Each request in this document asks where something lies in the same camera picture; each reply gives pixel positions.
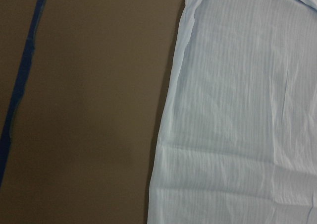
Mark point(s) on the light blue button shirt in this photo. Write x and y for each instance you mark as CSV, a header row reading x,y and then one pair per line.
x,y
237,142

